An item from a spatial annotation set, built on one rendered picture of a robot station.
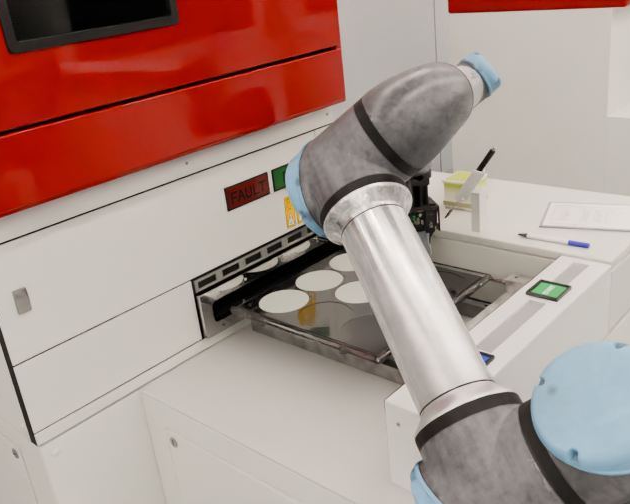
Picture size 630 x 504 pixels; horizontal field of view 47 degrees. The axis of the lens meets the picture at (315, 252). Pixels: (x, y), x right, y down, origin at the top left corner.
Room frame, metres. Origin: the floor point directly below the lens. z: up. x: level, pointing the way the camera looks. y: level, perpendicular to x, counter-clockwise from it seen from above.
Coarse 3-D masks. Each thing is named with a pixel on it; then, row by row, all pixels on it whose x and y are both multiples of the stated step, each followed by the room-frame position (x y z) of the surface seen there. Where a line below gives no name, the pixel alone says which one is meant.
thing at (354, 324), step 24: (288, 288) 1.34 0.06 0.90; (336, 288) 1.31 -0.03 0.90; (456, 288) 1.25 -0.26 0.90; (264, 312) 1.24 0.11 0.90; (288, 312) 1.23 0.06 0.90; (312, 312) 1.22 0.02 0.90; (336, 312) 1.21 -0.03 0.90; (360, 312) 1.20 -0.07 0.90; (336, 336) 1.12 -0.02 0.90; (360, 336) 1.11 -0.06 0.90
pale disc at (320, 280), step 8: (312, 272) 1.40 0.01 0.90; (320, 272) 1.40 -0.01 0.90; (328, 272) 1.39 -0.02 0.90; (336, 272) 1.39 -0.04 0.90; (296, 280) 1.37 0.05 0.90; (304, 280) 1.37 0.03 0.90; (312, 280) 1.36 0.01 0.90; (320, 280) 1.36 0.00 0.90; (328, 280) 1.35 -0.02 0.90; (336, 280) 1.35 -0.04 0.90; (304, 288) 1.33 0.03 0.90; (312, 288) 1.32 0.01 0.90; (320, 288) 1.32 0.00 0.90; (328, 288) 1.32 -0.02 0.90
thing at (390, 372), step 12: (252, 324) 1.32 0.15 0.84; (276, 336) 1.27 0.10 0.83; (288, 336) 1.25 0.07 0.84; (312, 348) 1.21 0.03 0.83; (324, 348) 1.18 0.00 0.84; (336, 360) 1.16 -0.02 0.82; (348, 360) 1.14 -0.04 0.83; (360, 360) 1.12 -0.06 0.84; (372, 372) 1.11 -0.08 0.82; (384, 372) 1.09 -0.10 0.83; (396, 372) 1.07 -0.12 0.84
